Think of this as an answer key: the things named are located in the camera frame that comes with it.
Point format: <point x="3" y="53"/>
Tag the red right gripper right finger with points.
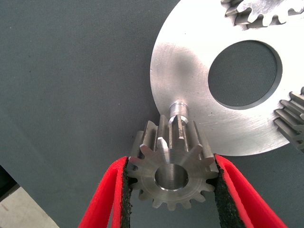
<point x="240" y="204"/>

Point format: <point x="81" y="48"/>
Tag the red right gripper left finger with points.
<point x="102" y="202"/>

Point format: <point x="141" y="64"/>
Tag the small steel planetary gear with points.
<point x="147" y="175"/>
<point x="292" y="121"/>
<point x="261" y="9"/>

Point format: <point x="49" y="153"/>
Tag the round metal carrier plate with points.
<point x="190" y="59"/>

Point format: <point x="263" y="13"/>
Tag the dark grey table cloth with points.
<point x="71" y="71"/>

